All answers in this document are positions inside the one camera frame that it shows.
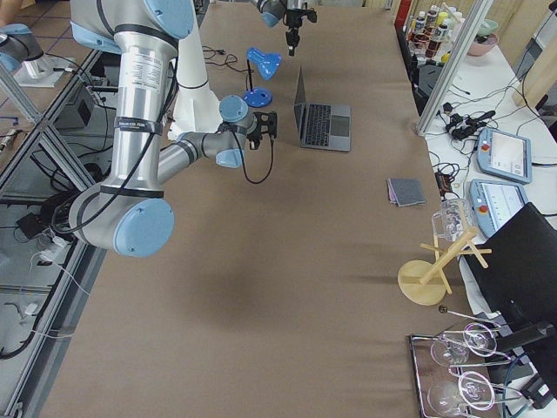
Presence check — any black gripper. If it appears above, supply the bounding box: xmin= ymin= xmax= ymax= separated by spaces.
xmin=285 ymin=9 xmax=318 ymax=57
xmin=246 ymin=111 xmax=278 ymax=150

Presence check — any grey laptop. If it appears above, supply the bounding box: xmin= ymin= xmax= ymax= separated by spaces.
xmin=293 ymin=66 xmax=352 ymax=152

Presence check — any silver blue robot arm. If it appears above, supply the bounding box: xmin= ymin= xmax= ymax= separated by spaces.
xmin=69 ymin=1 xmax=278 ymax=257
xmin=252 ymin=0 xmax=318 ymax=57

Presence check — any blue desk lamp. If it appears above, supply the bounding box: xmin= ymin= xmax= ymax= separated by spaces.
xmin=243 ymin=47 xmax=282 ymax=108

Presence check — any grey folded cloth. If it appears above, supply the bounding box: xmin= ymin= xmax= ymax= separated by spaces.
xmin=386 ymin=178 xmax=426 ymax=207

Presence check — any pink bowl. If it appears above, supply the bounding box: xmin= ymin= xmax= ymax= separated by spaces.
xmin=467 ymin=18 xmax=499 ymax=57

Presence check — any clear glass mug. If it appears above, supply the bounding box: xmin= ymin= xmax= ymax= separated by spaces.
xmin=432 ymin=199 xmax=477 ymax=242

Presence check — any wooden mug tree stand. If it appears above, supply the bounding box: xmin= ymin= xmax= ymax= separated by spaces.
xmin=398 ymin=226 xmax=492 ymax=306

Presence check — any upper teach pendant tablet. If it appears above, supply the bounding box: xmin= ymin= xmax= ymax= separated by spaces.
xmin=477 ymin=128 xmax=533 ymax=185

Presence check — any teach pendant tablet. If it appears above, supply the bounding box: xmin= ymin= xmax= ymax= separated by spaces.
xmin=477 ymin=128 xmax=533 ymax=185
xmin=469 ymin=179 xmax=528 ymax=238

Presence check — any lower teach pendant tablet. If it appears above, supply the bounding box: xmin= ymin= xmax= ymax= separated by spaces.
xmin=469 ymin=179 xmax=528 ymax=238

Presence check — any black flat board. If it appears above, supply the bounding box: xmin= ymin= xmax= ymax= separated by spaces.
xmin=462 ymin=203 xmax=556 ymax=331

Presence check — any black metal glass rack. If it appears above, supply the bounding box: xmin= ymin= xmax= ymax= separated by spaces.
xmin=408 ymin=321 xmax=523 ymax=417

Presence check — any upper wine glass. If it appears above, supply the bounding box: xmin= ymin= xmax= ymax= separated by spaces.
xmin=430 ymin=322 xmax=497 ymax=367

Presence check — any wine glass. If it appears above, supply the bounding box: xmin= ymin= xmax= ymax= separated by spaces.
xmin=426 ymin=371 xmax=495 ymax=417
xmin=430 ymin=322 xmax=497 ymax=367

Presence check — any lower wine glass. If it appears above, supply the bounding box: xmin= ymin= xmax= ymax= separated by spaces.
xmin=426 ymin=371 xmax=495 ymax=417

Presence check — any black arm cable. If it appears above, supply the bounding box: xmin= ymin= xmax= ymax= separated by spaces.
xmin=232 ymin=130 xmax=275 ymax=185

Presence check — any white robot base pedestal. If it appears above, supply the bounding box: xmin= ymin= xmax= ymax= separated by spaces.
xmin=168 ymin=14 xmax=222 ymax=141

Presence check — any black lamp power cable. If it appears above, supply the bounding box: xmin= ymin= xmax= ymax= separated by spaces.
xmin=200 ymin=45 xmax=256 ymax=91

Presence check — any aluminium frame post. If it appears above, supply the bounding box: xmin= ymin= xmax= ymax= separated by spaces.
xmin=416 ymin=0 xmax=493 ymax=138

